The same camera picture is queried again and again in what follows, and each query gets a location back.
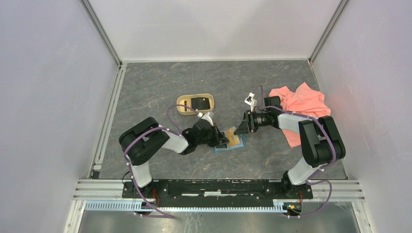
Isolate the blue card holder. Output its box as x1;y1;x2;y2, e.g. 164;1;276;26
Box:
212;127;246;152

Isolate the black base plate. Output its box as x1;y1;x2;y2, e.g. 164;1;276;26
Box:
122;179;313;208

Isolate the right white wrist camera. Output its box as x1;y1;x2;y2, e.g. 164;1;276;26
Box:
244;92;257;112

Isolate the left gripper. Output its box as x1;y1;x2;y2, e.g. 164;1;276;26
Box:
196;122;229;147

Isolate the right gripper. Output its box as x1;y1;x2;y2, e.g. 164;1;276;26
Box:
233;110;270;135

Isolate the blue slotted cable duct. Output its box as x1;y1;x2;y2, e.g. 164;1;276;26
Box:
84;200;286;213

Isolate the purple cable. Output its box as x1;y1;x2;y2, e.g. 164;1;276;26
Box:
252;85;337;218
123;104;205;219

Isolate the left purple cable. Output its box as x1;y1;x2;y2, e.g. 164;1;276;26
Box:
123;104;205;219

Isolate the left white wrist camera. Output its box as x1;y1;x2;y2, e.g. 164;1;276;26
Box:
197;112;214;126

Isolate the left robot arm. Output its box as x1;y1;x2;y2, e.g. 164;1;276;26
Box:
119;117;229;198

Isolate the pink cloth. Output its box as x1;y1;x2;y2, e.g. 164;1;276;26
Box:
269;82;331;148

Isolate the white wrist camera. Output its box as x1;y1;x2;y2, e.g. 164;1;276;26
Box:
244;92;257;112
197;112;214;126

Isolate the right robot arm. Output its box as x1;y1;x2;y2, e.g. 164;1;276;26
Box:
234;96;346;198

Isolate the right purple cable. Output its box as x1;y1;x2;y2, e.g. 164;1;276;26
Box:
252;85;337;218

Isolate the orange VIP card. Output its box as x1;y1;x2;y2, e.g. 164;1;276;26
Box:
225;127;241;148

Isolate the beige card tray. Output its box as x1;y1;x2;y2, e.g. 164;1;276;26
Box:
176;93;215;116

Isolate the aluminium frame rail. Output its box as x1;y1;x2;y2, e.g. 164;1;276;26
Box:
74;179;365;201

